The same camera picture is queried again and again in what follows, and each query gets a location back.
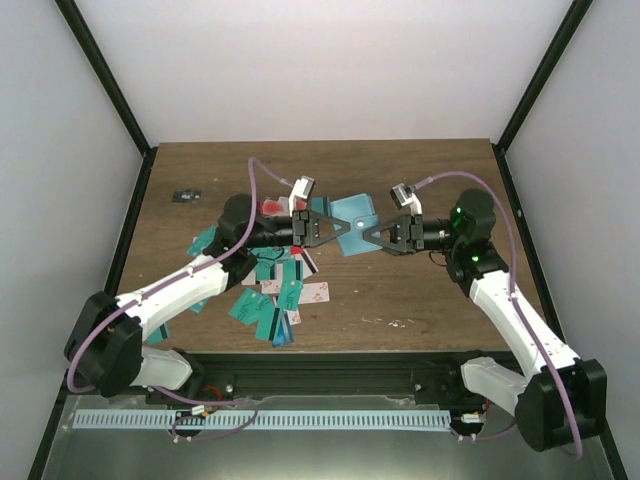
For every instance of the white card red pattern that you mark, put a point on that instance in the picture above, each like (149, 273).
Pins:
(314, 293)

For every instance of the teal striped card front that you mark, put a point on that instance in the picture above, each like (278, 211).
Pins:
(267, 324)

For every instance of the blue card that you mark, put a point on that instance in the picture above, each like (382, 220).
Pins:
(284, 334)

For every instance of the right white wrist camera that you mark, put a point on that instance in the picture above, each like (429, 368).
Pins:
(404, 196)

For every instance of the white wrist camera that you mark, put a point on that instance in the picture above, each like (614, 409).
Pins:
(404, 196)
(300, 192)

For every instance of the teal VIP card front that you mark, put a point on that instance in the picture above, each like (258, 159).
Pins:
(250, 306)

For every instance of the light blue slotted rail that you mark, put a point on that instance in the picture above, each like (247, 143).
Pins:
(303, 420)

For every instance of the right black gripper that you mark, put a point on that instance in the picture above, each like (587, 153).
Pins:
(408, 233)

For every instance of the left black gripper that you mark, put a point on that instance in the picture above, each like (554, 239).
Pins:
(306, 228)

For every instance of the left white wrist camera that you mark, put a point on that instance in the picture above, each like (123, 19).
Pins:
(300, 192)

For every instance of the white card red circles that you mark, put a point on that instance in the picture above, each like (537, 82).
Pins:
(281, 207)

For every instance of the black aluminium frame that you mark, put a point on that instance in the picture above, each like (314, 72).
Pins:
(432, 375)

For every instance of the blue leather card holder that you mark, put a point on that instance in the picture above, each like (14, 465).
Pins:
(359, 211)

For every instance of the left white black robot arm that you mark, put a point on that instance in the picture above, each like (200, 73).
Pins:
(150, 310)

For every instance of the teal card with stripe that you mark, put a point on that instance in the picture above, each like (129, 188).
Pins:
(321, 205)

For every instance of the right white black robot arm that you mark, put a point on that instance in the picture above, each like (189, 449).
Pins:
(555, 398)

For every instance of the teal card far left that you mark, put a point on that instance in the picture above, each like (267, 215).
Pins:
(202, 241)

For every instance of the small black card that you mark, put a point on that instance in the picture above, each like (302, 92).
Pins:
(186, 196)

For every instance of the teal vertical card centre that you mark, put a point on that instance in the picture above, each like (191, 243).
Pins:
(291, 285)

